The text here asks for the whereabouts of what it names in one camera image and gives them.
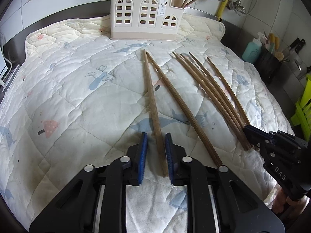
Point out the quilted printed mat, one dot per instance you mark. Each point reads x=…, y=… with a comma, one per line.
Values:
x=85, y=102

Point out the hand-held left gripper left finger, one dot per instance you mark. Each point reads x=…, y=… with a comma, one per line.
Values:
x=143, y=157

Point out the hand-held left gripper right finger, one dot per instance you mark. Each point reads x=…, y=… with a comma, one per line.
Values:
x=169, y=157

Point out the black utensil container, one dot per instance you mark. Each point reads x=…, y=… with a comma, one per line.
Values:
x=268, y=65

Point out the beige plastic utensil holder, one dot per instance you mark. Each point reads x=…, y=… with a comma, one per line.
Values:
x=136, y=35

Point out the white flat device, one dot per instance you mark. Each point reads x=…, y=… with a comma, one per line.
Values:
x=12, y=77

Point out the person's right hand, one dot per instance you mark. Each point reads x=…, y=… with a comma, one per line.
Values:
x=279, y=201

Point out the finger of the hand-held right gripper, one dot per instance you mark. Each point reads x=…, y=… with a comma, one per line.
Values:
x=258, y=133
x=261, y=145

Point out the green plastic rack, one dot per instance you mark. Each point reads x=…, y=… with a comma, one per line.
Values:
x=303, y=106

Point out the teal spray bottle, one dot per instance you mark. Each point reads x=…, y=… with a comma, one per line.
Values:
x=251, y=52

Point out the wooden spoon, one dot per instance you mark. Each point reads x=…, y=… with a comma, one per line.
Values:
x=280, y=55

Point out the metal water valve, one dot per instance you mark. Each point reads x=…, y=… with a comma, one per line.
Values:
x=239, y=7

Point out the yellow utensil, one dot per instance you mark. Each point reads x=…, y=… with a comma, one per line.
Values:
x=272, y=41

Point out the bunch of wooden chopsticks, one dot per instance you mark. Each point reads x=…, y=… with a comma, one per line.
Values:
x=226, y=106

